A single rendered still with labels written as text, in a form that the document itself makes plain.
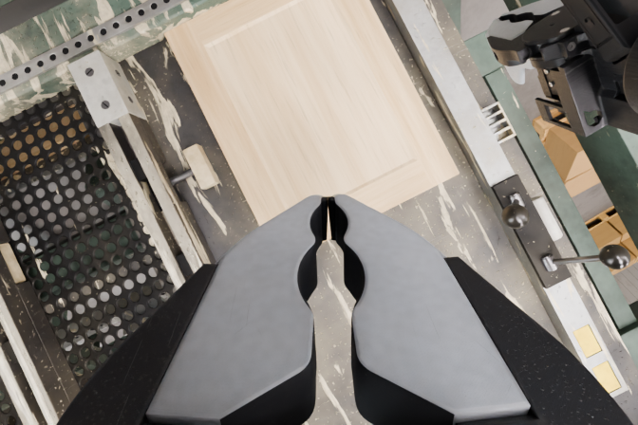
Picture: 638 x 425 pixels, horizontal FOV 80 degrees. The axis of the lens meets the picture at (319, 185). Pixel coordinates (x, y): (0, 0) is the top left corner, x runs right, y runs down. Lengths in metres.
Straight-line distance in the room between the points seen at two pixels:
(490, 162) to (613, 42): 0.47
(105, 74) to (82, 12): 0.14
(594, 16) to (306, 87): 0.53
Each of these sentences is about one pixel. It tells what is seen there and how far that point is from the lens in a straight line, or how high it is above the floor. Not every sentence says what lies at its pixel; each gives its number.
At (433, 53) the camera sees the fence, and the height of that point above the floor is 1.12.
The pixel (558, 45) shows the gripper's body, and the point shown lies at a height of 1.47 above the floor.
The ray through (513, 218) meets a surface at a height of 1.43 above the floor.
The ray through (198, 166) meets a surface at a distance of 0.73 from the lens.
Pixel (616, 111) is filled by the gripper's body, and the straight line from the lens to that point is 0.35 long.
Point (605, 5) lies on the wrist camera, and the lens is 0.30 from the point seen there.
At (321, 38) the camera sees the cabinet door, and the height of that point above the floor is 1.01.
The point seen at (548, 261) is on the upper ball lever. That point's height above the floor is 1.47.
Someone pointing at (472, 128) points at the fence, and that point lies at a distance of 0.75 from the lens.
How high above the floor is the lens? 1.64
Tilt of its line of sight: 38 degrees down
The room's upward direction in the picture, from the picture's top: 153 degrees clockwise
